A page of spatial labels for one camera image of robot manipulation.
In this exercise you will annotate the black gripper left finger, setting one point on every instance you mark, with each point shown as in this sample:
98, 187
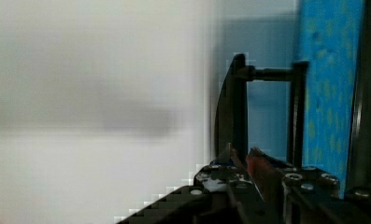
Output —
225, 170

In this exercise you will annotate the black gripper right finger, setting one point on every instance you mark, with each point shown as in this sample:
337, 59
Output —
267, 173

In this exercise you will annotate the black toaster oven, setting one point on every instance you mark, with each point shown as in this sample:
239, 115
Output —
297, 86

